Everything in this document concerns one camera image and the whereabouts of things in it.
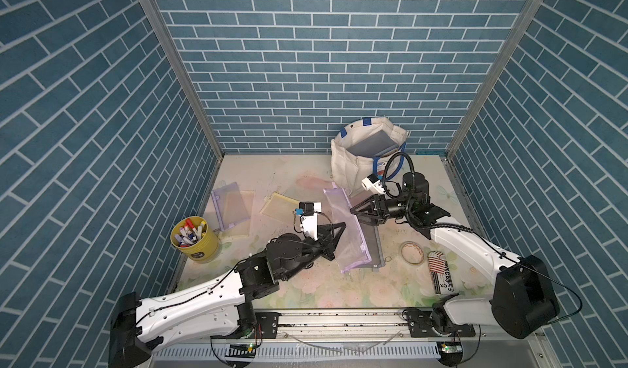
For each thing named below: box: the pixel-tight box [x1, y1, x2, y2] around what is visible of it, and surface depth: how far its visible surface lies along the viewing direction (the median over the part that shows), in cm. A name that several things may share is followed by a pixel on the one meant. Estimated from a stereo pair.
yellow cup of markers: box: [170, 215, 220, 263], surface depth 82 cm
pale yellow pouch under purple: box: [219, 190, 255, 238], surface depth 98 cm
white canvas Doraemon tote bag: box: [331, 116, 408, 198], surface depth 105 cm
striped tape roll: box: [427, 250, 454, 295], surface depth 82 cm
